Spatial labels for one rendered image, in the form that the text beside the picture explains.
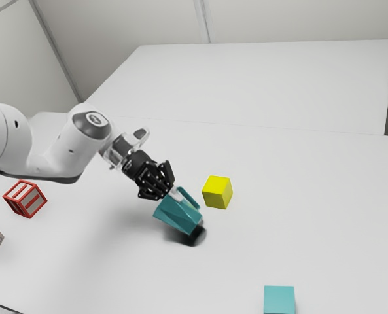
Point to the yellow cube block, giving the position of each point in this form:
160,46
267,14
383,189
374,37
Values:
217,191

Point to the teal faceted mug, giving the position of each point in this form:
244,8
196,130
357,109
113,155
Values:
180,214

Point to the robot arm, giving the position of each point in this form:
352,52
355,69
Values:
66,147

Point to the red and white cube block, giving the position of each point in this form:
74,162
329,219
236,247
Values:
24,198

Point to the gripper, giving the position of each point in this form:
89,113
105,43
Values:
138,167

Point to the light teal cube block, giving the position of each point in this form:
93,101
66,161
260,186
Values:
278,300

